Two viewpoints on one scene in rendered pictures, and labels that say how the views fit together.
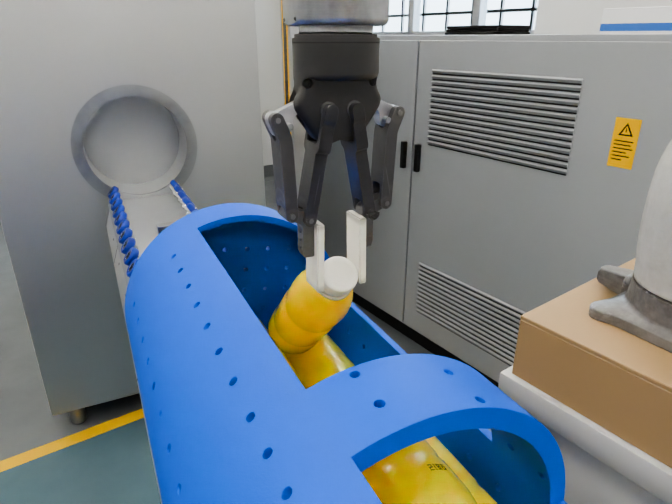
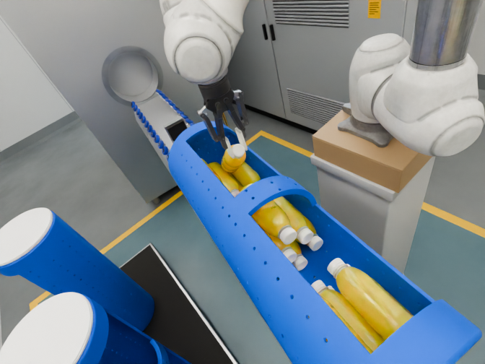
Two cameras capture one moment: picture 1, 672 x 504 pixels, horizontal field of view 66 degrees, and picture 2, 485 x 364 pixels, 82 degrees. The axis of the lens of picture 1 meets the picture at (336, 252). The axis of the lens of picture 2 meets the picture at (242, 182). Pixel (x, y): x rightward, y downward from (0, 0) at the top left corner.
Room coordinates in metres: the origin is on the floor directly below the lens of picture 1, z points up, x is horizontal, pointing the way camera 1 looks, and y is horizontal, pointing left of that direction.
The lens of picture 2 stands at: (-0.20, -0.09, 1.71)
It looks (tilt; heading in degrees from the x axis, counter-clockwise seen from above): 43 degrees down; 9
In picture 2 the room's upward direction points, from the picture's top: 21 degrees counter-clockwise
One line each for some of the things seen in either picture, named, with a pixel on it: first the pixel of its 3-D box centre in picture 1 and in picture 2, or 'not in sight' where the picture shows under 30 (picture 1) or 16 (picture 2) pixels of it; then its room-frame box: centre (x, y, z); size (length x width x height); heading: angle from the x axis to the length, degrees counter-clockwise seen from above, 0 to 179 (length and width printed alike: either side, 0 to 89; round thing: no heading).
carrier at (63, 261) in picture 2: not in sight; (89, 283); (0.56, 0.97, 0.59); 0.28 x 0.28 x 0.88
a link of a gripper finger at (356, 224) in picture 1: (356, 247); (241, 139); (0.48, -0.02, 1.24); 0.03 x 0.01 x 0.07; 26
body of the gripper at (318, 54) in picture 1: (335, 87); (217, 94); (0.48, 0.00, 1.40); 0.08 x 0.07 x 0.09; 116
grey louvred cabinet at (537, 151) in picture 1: (447, 196); (294, 46); (2.42, -0.54, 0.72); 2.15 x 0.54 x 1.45; 35
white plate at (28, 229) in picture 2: not in sight; (19, 235); (0.56, 0.97, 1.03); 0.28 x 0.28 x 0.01
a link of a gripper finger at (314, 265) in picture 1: (314, 254); (228, 146); (0.47, 0.02, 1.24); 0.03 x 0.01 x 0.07; 26
